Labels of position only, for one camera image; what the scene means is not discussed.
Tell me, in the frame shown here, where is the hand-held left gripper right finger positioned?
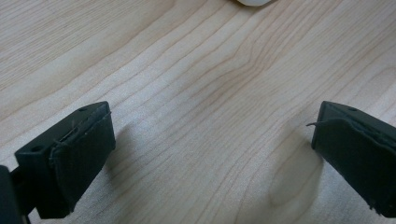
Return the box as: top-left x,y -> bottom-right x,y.
306,100 -> 396,218

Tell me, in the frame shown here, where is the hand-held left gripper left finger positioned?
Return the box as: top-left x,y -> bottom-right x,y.
14,101 -> 117,219

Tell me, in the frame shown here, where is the white round object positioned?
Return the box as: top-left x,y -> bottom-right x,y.
233,0 -> 275,7

